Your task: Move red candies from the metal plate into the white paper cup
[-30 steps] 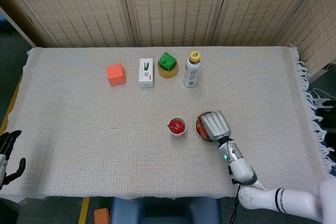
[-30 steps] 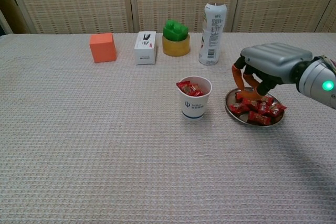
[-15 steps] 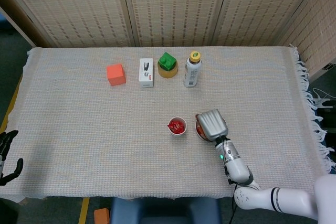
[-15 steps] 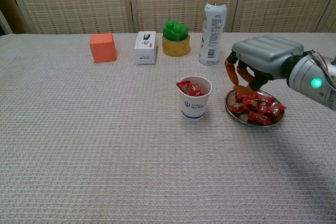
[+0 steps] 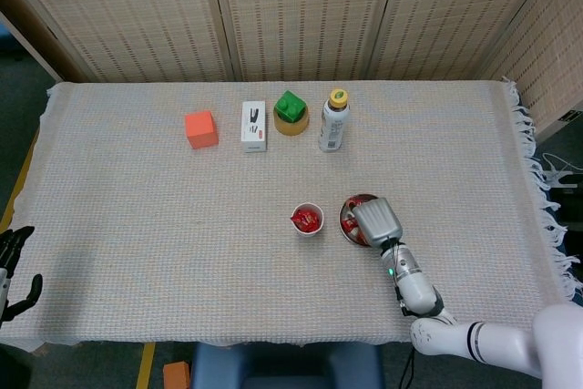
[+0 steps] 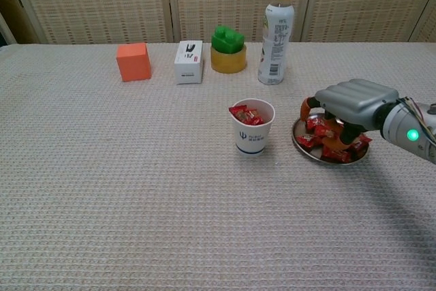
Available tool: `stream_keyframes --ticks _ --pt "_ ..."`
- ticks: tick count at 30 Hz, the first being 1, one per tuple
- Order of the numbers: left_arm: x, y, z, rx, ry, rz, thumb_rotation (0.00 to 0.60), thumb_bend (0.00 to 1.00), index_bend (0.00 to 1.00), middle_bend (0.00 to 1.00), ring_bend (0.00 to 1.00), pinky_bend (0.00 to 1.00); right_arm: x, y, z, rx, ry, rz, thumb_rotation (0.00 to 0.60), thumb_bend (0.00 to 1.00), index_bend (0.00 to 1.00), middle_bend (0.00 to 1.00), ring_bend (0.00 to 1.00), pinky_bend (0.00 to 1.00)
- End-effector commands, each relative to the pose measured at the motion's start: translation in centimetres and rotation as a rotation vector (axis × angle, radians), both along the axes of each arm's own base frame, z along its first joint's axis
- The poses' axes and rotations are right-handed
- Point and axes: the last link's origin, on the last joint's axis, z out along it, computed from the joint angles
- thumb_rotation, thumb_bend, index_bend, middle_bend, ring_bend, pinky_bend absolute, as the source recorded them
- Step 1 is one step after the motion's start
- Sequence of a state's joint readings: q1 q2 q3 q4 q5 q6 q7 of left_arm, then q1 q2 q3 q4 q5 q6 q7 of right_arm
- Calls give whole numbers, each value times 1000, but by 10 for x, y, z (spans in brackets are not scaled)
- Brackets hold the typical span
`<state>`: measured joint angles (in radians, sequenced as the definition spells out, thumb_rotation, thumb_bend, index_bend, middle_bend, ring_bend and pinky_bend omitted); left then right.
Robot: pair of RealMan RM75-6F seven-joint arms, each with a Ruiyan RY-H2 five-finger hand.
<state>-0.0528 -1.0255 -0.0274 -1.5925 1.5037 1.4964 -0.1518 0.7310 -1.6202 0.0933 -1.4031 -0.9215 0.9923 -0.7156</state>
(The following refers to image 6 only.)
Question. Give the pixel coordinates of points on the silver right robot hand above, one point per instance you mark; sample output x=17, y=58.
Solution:
x=354, y=103

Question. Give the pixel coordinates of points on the round metal plate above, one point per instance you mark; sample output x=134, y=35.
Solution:
x=301, y=131

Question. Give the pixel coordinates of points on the red candy pile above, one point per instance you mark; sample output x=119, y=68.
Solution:
x=318, y=129

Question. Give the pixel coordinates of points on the white paper cup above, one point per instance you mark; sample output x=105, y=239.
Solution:
x=250, y=141

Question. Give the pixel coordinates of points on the white stapler box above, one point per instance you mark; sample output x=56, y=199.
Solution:
x=189, y=66

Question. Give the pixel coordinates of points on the beige woven tablecloth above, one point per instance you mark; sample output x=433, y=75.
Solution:
x=136, y=202

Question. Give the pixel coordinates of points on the white bottle yellow cap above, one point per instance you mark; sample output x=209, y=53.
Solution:
x=274, y=52

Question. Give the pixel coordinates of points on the orange cube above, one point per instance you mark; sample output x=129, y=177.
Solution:
x=134, y=66

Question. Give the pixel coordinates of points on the yellow tape roll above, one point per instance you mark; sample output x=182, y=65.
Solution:
x=228, y=64

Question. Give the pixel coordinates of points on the green toy brick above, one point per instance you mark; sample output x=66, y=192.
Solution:
x=226, y=42

